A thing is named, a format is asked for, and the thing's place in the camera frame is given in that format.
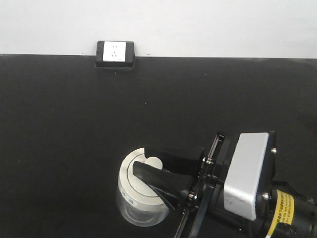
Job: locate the black and white power socket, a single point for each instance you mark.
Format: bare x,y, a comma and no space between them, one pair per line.
115,54

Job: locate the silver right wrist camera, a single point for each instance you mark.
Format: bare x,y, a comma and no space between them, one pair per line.
242,180

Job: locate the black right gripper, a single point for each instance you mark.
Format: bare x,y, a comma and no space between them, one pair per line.
181,166

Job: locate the glass jar with white lid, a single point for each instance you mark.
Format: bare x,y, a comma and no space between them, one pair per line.
137,202

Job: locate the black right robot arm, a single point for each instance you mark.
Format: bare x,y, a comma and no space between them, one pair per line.
291,214

